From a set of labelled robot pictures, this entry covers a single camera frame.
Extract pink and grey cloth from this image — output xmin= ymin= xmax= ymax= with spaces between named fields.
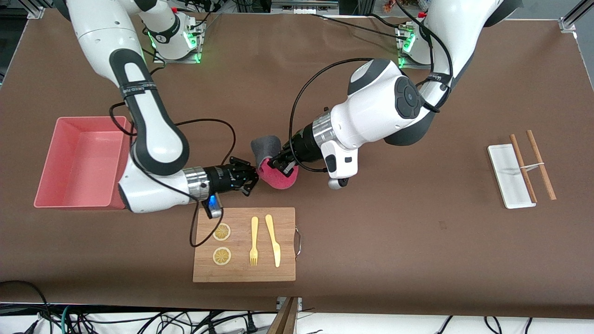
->
xmin=251 ymin=135 xmax=299 ymax=191

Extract yellow plastic fork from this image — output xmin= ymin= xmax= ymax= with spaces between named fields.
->
xmin=249 ymin=216 xmax=259 ymax=267

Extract yellow plastic knife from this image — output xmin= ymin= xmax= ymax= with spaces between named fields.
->
xmin=265 ymin=214 xmax=281 ymax=268

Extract wooden cutting board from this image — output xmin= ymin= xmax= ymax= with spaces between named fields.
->
xmin=193 ymin=207 xmax=297 ymax=283

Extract grey metal device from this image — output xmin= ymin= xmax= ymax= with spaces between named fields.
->
xmin=271 ymin=0 xmax=340 ymax=15

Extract brown wooden beam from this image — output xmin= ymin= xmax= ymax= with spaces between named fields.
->
xmin=267 ymin=297 xmax=300 ymax=334

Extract pink plastic bin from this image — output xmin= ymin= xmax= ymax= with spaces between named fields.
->
xmin=33 ymin=116 xmax=135 ymax=210

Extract white rectangular tray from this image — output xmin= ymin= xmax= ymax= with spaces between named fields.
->
xmin=487 ymin=144 xmax=537 ymax=210

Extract brown wooden stick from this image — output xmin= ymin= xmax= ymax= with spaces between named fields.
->
xmin=509 ymin=134 xmax=538 ymax=204
xmin=526 ymin=129 xmax=557 ymax=201

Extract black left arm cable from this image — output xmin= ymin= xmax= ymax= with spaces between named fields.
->
xmin=289 ymin=0 xmax=454 ymax=172

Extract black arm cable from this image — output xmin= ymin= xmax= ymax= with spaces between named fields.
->
xmin=289 ymin=0 xmax=454 ymax=172
xmin=109 ymin=102 xmax=237 ymax=248

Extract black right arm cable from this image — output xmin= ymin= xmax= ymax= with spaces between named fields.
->
xmin=109 ymin=102 xmax=237 ymax=248

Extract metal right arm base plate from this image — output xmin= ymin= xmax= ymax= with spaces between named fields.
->
xmin=151 ymin=14 xmax=203 ymax=64

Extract black cable on table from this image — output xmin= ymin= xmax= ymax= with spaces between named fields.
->
xmin=309 ymin=13 xmax=409 ymax=40

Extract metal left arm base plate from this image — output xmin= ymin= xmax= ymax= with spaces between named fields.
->
xmin=395 ymin=26 xmax=447 ymax=71

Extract thick black cable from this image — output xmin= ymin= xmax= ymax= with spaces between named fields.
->
xmin=0 ymin=280 xmax=52 ymax=334

